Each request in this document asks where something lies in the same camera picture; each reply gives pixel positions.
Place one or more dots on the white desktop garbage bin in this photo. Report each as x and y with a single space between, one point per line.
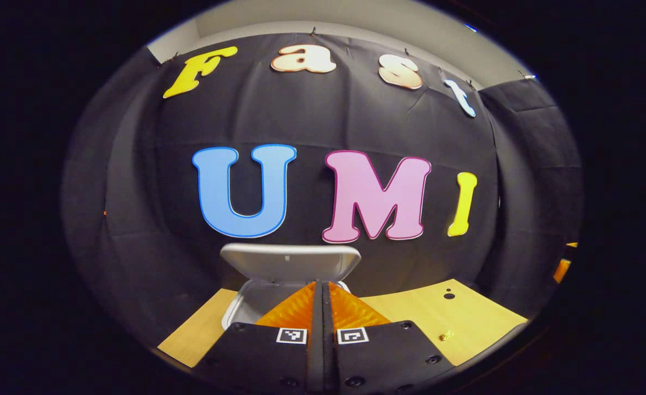
290 263

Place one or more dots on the wooden desktop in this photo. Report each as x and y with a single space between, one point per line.
471 321

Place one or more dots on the black backdrop cloth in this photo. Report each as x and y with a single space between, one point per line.
312 109

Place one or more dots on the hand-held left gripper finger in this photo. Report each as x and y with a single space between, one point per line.
315 356
329 356

